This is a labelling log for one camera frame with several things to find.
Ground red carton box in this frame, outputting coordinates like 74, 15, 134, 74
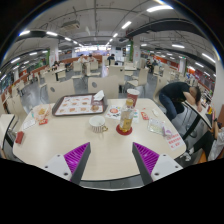
14, 130, 26, 145

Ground ceiling air conditioner unit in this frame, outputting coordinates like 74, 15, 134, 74
61, 19, 81, 31

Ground white patterned mug, gold handle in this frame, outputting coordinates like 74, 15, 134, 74
88, 115, 109, 134

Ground colourful sticker sheet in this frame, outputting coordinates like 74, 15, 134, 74
105, 105, 140, 124

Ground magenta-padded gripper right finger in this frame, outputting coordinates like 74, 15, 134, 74
131, 142, 184, 186

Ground white paper with red print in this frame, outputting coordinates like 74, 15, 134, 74
20, 117, 37, 132

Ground white paper napkin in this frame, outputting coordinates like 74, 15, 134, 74
92, 89, 106, 102

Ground pink printed table label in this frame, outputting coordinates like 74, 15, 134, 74
163, 132, 185, 151

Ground brown food tray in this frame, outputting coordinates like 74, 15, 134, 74
51, 93, 108, 117

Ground red paper cup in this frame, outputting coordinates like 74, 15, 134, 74
126, 88, 141, 108

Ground clear plastic food bag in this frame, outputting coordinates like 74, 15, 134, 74
31, 103, 53, 122

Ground beige canteen chairs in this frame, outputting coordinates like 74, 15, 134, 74
0, 54, 201, 114

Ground person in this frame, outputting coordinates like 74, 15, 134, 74
106, 53, 116, 66
50, 60, 60, 71
158, 81, 203, 122
77, 53, 87, 64
179, 116, 224, 164
86, 53, 96, 64

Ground white neighbouring table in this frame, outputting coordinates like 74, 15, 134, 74
0, 113, 16, 149
182, 99, 213, 129

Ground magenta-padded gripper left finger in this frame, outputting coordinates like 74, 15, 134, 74
40, 142, 92, 185

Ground clear bottle with yellow drink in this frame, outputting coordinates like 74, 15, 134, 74
118, 98, 135, 134

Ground ceiling strip lights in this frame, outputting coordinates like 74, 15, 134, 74
0, 3, 218, 81

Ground clear plastic packet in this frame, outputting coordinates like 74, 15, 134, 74
147, 117, 165, 136

